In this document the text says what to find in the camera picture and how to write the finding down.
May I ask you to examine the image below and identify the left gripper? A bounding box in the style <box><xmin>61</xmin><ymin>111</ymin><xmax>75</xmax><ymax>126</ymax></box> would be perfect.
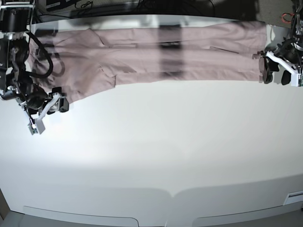
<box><xmin>256</xmin><ymin>40</ymin><xmax>303</xmax><ymax>85</ymax></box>

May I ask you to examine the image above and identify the white label sticker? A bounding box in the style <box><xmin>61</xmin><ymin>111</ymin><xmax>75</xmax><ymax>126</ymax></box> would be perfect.
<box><xmin>283</xmin><ymin>191</ymin><xmax>303</xmax><ymax>205</ymax></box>

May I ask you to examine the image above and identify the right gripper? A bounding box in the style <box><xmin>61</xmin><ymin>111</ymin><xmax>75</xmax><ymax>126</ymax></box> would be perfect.
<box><xmin>18</xmin><ymin>87</ymin><xmax>69</xmax><ymax>120</ymax></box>

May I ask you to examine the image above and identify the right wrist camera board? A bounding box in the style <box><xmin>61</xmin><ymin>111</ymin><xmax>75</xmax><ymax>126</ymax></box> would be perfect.
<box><xmin>28</xmin><ymin>118</ymin><xmax>45</xmax><ymax>135</ymax></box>

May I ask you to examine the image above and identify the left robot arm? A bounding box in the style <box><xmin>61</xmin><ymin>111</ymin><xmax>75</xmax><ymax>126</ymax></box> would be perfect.
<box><xmin>260</xmin><ymin>0</ymin><xmax>303</xmax><ymax>87</ymax></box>

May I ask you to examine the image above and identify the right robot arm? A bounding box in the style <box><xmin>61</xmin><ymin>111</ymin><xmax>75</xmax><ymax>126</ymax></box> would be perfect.
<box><xmin>0</xmin><ymin>0</ymin><xmax>69</xmax><ymax>121</ymax></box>

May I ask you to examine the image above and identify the pink T-shirt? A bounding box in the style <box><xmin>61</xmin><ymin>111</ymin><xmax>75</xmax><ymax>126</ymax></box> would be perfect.
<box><xmin>35</xmin><ymin>21</ymin><xmax>267</xmax><ymax>103</ymax></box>

